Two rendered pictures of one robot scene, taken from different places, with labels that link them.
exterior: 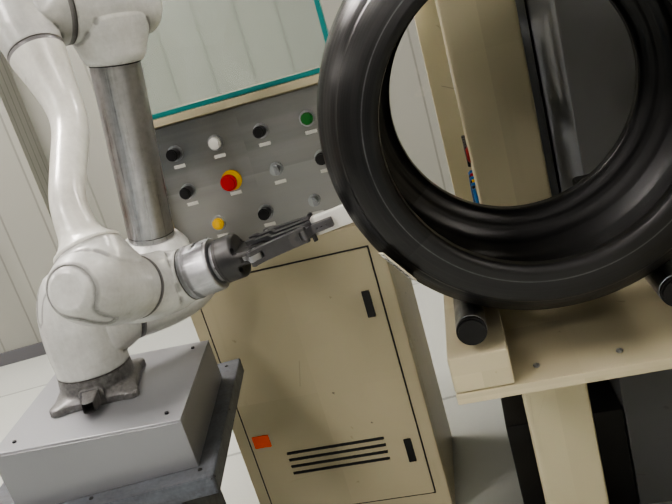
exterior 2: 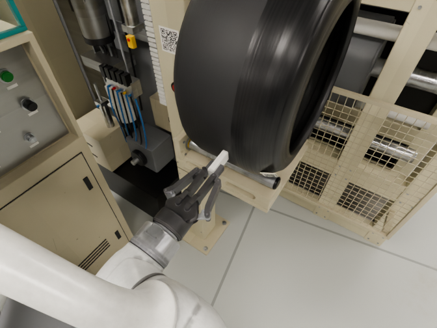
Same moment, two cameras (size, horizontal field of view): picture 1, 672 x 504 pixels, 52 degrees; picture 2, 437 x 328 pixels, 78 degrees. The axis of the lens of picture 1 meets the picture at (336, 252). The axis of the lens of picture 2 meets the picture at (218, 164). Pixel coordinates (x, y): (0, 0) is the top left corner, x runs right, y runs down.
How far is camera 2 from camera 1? 0.99 m
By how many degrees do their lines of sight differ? 63
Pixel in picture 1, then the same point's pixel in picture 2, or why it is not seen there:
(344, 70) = (296, 81)
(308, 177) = (19, 122)
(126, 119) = not seen: outside the picture
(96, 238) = (179, 303)
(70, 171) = (73, 273)
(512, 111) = not seen: hidden behind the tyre
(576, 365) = (283, 172)
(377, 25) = (315, 49)
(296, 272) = (38, 191)
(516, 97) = not seen: hidden behind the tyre
